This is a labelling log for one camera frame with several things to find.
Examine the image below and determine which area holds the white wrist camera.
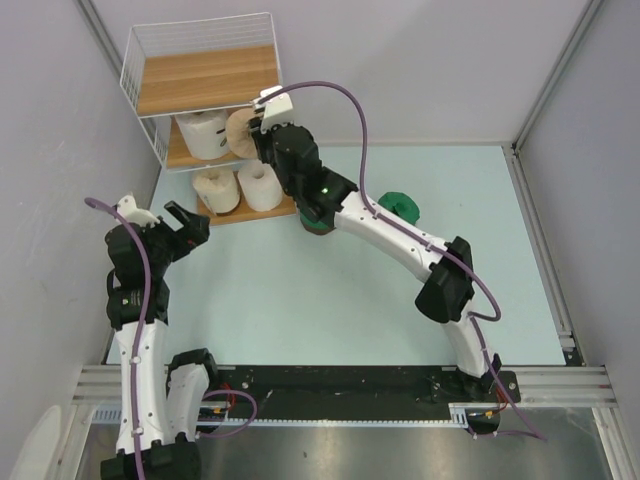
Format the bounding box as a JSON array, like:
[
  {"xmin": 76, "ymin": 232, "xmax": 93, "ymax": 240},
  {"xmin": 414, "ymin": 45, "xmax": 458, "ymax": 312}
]
[
  {"xmin": 252, "ymin": 85, "xmax": 295, "ymax": 134},
  {"xmin": 115, "ymin": 193, "xmax": 160, "ymax": 228}
]

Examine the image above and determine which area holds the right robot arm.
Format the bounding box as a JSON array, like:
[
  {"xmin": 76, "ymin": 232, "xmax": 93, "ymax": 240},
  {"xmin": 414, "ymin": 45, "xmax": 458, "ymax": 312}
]
[{"xmin": 248, "ymin": 117, "xmax": 501, "ymax": 401}]

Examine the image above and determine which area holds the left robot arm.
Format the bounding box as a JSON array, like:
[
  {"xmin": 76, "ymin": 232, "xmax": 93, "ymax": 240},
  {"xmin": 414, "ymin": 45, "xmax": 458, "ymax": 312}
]
[{"xmin": 90, "ymin": 195, "xmax": 221, "ymax": 479}]

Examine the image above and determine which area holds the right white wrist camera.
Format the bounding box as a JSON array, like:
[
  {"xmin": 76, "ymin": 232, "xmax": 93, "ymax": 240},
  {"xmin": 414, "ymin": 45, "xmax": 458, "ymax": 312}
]
[{"xmin": 252, "ymin": 85, "xmax": 295, "ymax": 134}]

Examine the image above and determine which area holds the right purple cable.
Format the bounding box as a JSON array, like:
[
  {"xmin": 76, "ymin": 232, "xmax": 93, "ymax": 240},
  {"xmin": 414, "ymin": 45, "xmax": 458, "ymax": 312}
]
[{"xmin": 259, "ymin": 81, "xmax": 547, "ymax": 442}]

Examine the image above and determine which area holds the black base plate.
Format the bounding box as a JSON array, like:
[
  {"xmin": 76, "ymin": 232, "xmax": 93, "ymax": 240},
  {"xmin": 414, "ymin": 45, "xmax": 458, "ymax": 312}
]
[{"xmin": 205, "ymin": 366, "xmax": 521, "ymax": 423}]

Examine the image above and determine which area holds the cream paper roll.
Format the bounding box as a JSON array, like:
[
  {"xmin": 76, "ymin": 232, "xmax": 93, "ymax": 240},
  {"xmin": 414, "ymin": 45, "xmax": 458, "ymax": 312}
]
[{"xmin": 192, "ymin": 167, "xmax": 240, "ymax": 215}]

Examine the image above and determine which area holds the tan paper roll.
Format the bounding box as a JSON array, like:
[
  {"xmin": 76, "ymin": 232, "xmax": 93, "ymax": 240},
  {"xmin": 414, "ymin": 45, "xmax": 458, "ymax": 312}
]
[{"xmin": 225, "ymin": 108, "xmax": 258, "ymax": 160}]

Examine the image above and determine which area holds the middle wooden shelf board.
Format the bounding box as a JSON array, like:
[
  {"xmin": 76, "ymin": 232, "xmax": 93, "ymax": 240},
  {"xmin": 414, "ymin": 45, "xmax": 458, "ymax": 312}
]
[{"xmin": 165, "ymin": 111, "xmax": 257, "ymax": 170}]

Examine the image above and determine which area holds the white slotted cable duct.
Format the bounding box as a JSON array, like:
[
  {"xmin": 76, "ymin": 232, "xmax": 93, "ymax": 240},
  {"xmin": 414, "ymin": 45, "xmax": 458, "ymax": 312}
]
[{"xmin": 92, "ymin": 402, "xmax": 471, "ymax": 427}]

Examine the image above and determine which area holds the green wrapped roll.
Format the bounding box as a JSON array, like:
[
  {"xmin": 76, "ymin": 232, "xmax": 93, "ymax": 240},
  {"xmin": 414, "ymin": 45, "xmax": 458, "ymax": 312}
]
[
  {"xmin": 298, "ymin": 210, "xmax": 335, "ymax": 236},
  {"xmin": 378, "ymin": 191, "xmax": 420, "ymax": 225}
]

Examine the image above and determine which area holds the white wire shelf rack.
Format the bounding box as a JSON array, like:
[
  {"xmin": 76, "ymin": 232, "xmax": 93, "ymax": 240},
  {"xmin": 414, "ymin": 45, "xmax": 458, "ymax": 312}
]
[{"xmin": 120, "ymin": 12, "xmax": 282, "ymax": 172}]

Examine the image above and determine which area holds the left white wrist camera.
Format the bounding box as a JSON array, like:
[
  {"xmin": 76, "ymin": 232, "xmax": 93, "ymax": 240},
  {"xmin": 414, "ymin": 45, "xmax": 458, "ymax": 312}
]
[{"xmin": 115, "ymin": 193, "xmax": 160, "ymax": 228}]

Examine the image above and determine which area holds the top wooden shelf board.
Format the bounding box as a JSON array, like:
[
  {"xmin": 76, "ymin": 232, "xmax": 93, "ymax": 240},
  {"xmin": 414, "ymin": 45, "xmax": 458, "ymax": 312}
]
[{"xmin": 136, "ymin": 45, "xmax": 279, "ymax": 116}]

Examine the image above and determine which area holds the unwrapped white paper roll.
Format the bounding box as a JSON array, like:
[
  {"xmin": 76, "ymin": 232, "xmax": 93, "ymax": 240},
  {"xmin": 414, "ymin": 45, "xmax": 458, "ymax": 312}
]
[{"xmin": 238, "ymin": 160, "xmax": 283, "ymax": 212}]

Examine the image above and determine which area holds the bottom wooden shelf board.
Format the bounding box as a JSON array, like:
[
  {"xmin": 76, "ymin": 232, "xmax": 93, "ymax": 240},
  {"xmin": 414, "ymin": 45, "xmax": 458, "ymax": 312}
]
[{"xmin": 197, "ymin": 196, "xmax": 297, "ymax": 226}]

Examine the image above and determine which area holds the wooden shelf board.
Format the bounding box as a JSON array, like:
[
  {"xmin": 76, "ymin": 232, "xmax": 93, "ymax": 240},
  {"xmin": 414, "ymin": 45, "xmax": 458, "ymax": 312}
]
[
  {"xmin": 197, "ymin": 196, "xmax": 297, "ymax": 226},
  {"xmin": 165, "ymin": 111, "xmax": 257, "ymax": 170},
  {"xmin": 136, "ymin": 45, "xmax": 279, "ymax": 116}
]

